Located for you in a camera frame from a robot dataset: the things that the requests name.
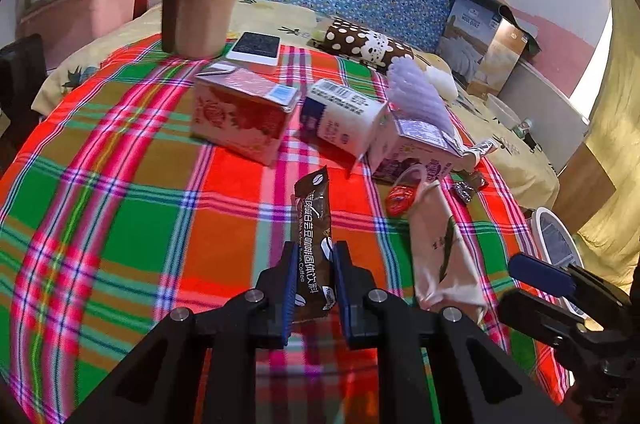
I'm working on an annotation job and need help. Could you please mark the beige brown lidded mug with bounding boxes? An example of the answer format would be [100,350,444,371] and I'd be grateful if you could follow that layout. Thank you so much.
[161,0,245,60]

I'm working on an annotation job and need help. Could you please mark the white striped wrapper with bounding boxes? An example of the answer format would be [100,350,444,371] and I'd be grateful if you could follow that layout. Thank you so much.
[462,139,501,170]

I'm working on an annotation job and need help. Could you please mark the quilt package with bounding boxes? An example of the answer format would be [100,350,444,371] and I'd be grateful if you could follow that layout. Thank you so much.
[435,0,542,100]

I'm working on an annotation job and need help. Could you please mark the brown candy wrapper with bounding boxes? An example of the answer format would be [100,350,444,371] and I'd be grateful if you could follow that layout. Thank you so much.
[452,171,490,204]

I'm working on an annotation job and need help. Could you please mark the pink milk carton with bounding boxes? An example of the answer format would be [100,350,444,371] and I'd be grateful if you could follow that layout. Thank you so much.
[190,60,302,167]

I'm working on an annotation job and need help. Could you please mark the wooden cabinet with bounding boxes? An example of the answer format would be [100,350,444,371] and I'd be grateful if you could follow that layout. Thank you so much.
[557,139,617,232]

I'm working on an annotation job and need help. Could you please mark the black bag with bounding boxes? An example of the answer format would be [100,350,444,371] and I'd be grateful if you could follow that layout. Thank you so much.
[0,33,48,165]

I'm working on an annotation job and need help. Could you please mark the brown polka dot pillow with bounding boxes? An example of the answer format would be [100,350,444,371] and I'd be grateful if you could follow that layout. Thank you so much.
[324,16,458,100]

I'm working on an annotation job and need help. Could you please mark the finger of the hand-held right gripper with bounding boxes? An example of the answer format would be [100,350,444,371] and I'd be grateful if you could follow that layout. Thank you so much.
[507,253,633,320]
[497,289,606,355]

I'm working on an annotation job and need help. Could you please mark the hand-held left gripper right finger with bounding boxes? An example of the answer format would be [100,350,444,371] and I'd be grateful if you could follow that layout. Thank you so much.
[332,241,573,424]

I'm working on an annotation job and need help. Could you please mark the yellow curtain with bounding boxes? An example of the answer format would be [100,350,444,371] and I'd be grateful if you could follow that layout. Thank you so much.
[577,0,640,295]

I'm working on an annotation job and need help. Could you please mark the white bubble wrap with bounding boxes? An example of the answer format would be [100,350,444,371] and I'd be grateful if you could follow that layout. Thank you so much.
[386,58,458,140]

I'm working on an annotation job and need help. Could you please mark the plaid blanket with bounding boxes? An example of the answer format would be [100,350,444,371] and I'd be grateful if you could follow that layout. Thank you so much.
[0,36,571,424]

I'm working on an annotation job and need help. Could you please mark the red clear plastic wrapper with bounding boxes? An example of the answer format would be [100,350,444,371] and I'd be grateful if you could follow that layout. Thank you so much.
[385,169,426,216]

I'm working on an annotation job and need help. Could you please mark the pink storage box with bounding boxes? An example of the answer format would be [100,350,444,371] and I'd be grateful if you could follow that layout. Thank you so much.
[15,0,143,70]

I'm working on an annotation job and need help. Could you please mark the purple milk carton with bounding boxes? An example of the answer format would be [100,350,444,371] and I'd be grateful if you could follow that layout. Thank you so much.
[367,104,466,185]

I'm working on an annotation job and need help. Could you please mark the beige paper packet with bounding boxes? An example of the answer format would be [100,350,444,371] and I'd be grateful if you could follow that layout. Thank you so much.
[409,180,488,322]

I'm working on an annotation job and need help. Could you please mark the brown coffee sachet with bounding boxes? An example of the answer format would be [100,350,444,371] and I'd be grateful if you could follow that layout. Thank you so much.
[291,166,338,322]

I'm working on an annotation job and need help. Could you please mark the white blue milk carton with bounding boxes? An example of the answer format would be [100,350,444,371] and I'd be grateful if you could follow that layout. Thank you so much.
[298,78,391,162]

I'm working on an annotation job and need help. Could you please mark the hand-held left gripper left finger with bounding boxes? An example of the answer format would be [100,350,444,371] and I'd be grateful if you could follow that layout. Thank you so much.
[65,241,301,424]

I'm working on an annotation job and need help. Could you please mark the white smartphone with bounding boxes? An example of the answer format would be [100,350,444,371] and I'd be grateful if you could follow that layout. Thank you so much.
[225,31,283,67]

